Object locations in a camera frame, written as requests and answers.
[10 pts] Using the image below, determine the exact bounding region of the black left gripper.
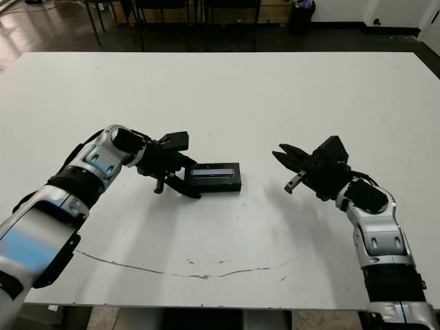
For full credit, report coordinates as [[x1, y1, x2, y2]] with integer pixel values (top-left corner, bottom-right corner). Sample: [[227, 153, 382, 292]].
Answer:
[[135, 141, 203, 200]]

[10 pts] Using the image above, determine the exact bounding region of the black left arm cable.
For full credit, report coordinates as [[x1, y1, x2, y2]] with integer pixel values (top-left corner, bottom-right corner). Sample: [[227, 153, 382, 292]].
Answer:
[[130, 129, 164, 145]]

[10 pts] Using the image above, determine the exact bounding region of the white door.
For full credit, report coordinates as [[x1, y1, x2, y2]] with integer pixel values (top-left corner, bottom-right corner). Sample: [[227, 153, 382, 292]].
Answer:
[[421, 0, 440, 39]]

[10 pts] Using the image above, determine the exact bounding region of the black chair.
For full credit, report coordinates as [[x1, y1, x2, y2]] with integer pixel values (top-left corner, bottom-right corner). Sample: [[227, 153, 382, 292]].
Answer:
[[135, 0, 192, 52], [202, 0, 261, 52]]

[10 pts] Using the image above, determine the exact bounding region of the black trash bin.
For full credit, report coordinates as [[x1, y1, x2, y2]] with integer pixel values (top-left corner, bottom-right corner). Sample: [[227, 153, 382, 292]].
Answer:
[[288, 0, 316, 35]]

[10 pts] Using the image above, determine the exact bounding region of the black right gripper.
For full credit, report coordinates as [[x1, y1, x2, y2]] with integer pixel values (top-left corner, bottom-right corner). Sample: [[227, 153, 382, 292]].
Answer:
[[272, 143, 352, 202]]

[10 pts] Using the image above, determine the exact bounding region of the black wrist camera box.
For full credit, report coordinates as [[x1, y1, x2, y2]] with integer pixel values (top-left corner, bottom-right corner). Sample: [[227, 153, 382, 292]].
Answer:
[[160, 131, 190, 153], [311, 135, 350, 165]]

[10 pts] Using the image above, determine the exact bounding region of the black box lid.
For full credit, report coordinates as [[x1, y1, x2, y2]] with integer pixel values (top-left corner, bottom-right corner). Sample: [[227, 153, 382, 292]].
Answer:
[[185, 162, 242, 193]]

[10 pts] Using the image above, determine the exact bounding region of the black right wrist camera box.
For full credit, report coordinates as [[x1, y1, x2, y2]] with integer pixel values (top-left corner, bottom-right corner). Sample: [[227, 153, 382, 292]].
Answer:
[[311, 135, 350, 165]]

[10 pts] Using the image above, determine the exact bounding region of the light wooden board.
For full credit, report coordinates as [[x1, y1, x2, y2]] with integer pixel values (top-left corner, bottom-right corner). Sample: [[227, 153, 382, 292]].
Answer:
[[142, 5, 293, 25]]

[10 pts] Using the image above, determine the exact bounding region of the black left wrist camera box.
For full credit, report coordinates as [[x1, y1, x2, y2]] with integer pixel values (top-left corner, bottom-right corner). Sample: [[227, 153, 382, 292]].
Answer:
[[160, 131, 190, 153]]

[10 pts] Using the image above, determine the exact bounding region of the thin floor cable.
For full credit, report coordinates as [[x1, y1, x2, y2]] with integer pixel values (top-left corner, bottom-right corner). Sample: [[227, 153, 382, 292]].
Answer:
[[25, 0, 87, 10]]

